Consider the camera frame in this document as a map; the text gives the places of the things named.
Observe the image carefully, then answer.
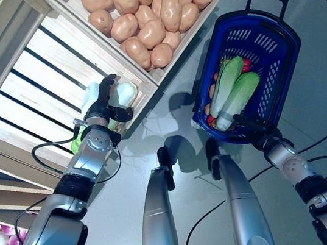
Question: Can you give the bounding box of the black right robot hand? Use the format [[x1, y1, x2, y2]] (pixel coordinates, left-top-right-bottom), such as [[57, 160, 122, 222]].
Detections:
[[232, 107, 285, 154]]

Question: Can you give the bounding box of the blue plastic shopping basket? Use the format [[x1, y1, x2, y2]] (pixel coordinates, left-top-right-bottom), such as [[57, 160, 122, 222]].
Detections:
[[174, 0, 315, 151]]

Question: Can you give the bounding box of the black right robot foot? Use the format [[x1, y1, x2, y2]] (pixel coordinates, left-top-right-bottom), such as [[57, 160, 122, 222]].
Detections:
[[203, 137, 224, 181]]

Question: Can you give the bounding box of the black robot foot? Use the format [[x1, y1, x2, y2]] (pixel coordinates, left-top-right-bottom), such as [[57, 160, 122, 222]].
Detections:
[[156, 146, 177, 193], [203, 137, 224, 181]]

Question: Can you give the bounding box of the red bell pepper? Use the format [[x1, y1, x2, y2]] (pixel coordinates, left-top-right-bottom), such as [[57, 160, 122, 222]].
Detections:
[[241, 57, 254, 73]]

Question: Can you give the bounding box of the black left robot foot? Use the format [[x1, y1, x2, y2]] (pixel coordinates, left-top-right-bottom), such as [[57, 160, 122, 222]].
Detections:
[[156, 146, 177, 193]]

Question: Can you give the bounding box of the wooden potato crate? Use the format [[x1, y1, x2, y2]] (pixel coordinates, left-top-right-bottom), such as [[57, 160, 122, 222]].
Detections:
[[40, 0, 267, 102]]

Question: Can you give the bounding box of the light slatted wooden crate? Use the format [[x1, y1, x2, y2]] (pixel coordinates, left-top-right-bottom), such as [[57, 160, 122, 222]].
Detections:
[[0, 0, 171, 197]]

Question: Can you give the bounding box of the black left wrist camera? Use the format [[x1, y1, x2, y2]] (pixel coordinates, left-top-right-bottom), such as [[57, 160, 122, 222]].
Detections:
[[108, 128, 124, 146]]

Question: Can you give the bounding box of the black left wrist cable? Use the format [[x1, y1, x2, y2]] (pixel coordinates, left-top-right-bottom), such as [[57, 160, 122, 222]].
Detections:
[[29, 131, 124, 193]]

